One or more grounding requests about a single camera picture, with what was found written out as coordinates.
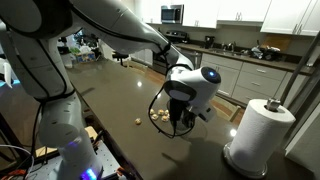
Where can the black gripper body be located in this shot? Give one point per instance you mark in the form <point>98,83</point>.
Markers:
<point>176,108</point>

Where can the black mesh basket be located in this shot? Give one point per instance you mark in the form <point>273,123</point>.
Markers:
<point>190,121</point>

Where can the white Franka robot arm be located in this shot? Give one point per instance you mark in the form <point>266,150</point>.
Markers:
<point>50,66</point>

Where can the gold wrapped candy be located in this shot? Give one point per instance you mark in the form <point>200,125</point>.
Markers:
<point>154,117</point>
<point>164,118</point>
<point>152,111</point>
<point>166,112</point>
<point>138,121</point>
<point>161,112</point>

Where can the small white base cabinet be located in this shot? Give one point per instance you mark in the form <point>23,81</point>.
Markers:
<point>143,56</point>

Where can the black kitchen stove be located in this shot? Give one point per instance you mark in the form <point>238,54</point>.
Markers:
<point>176,35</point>

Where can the black coffee maker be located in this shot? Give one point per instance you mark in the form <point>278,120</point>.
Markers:
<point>209,42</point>

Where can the white lower drawer cabinets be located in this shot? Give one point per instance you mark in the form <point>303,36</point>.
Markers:
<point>246,80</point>

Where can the black bar stool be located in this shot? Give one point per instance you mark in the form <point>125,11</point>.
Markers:
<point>120,55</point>

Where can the white paper towel roll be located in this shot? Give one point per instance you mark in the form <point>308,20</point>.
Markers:
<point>260,136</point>

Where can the metal paper towel holder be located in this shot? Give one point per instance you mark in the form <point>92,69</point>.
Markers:
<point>245,173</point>

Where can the metal sink faucet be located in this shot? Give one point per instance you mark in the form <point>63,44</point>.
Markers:
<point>231,46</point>

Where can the stainless microwave oven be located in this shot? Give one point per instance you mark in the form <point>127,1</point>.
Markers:
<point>172,14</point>

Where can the colorful printed box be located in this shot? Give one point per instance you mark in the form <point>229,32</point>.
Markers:
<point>86,57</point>

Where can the dark dish clutter pile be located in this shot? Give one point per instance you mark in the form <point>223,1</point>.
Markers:
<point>265,53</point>

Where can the wooden cutting board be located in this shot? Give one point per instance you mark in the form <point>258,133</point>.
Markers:
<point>278,41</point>

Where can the stainless steel refrigerator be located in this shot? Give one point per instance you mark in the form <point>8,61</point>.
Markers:
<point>310,86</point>

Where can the blue padded surface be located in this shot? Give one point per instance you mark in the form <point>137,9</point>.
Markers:
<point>8,83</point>

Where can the white plastic device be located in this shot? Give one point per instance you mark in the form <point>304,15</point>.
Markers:
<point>6,71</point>

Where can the perforated metal robot base plate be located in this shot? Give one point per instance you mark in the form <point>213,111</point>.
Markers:
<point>106,160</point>

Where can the white wall cabinet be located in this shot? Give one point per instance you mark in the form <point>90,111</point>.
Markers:
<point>200,13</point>

